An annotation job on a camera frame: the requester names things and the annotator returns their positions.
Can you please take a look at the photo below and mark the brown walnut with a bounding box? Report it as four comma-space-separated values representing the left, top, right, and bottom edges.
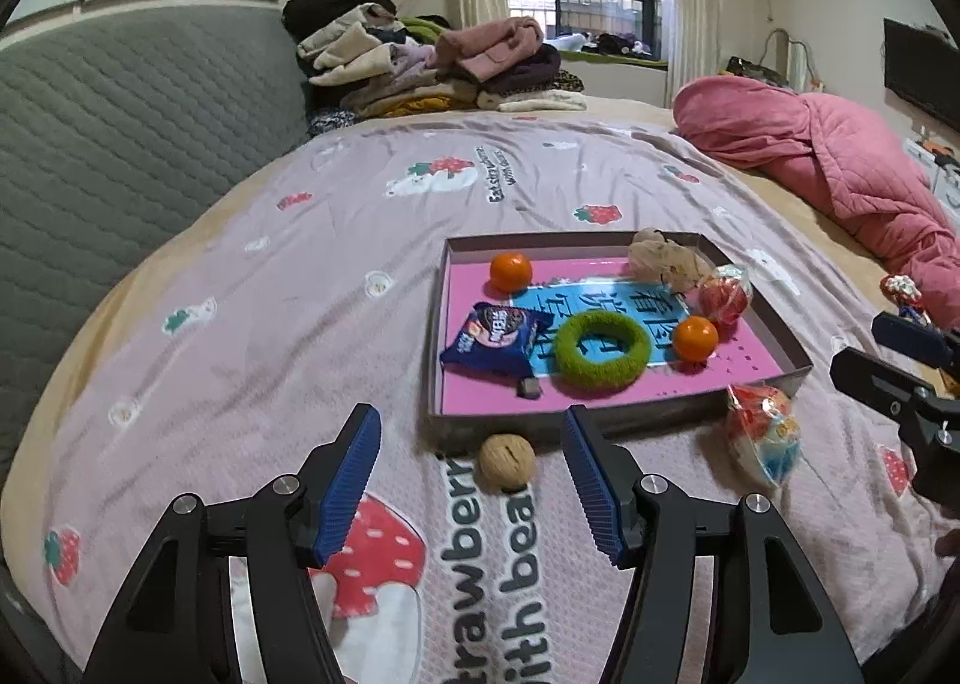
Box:
478, 434, 537, 492

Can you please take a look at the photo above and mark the green fuzzy ring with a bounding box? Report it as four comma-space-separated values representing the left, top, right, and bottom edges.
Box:
551, 310, 655, 394

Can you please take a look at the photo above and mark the blue surprise egg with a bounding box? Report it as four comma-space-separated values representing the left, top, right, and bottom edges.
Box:
724, 385, 800, 491

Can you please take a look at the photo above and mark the orange mandarin fruit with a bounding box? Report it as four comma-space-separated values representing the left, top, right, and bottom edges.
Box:
672, 315, 719, 364

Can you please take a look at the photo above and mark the small santa figurine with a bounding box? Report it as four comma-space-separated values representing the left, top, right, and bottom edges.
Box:
878, 274, 931, 325

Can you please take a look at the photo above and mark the grey shallow box tray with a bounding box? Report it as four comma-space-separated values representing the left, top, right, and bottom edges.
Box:
426, 229, 815, 454

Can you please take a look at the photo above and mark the blue Oreo cookie packet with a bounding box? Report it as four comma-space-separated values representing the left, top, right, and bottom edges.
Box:
439, 302, 555, 400

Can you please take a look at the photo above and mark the red wrapped surprise egg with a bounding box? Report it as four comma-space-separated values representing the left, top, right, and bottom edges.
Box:
697, 265, 754, 328

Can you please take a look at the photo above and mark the pink quilted blanket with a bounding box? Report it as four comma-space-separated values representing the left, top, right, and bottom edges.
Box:
674, 74, 958, 330

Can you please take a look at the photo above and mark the beige plush toy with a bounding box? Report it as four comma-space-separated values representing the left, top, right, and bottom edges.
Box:
628, 229, 713, 294

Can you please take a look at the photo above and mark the small orange mandarin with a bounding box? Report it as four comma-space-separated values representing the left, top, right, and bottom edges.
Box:
488, 252, 534, 294

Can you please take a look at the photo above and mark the grey quilted headboard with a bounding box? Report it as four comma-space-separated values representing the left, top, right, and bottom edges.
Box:
2, 5, 308, 461

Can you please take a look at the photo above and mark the pile of folded clothes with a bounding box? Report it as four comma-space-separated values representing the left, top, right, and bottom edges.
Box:
281, 0, 587, 136

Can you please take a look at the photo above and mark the black wall television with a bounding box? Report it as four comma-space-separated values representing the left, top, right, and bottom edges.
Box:
884, 19, 960, 131

